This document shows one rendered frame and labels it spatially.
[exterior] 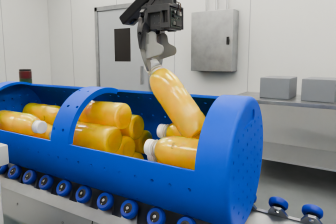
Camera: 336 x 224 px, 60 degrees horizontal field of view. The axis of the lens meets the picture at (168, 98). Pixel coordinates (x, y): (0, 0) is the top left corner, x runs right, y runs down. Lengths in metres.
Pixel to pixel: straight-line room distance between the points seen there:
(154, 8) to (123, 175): 0.38
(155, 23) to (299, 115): 3.41
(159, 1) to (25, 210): 0.71
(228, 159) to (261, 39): 3.54
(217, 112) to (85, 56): 5.26
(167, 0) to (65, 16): 5.56
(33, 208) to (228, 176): 0.62
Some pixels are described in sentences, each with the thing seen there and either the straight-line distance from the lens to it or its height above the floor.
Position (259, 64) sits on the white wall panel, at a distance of 4.02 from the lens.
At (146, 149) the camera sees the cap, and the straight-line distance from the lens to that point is 0.69.
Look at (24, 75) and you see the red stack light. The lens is 1.73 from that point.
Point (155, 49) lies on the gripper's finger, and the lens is 0.68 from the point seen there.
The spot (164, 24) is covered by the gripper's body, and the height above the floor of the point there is 1.39.
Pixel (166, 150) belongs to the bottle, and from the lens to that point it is 0.64.
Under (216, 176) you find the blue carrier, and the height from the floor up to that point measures 1.11.
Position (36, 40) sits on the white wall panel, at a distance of 6.42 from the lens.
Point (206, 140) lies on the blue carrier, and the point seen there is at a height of 1.16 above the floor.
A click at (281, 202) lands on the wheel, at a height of 0.97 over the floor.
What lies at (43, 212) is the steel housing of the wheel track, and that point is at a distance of 0.95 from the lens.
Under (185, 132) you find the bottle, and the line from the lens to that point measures 0.66.
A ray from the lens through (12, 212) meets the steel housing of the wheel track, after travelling 1.06.
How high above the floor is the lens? 1.31
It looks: 8 degrees down
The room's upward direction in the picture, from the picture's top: straight up
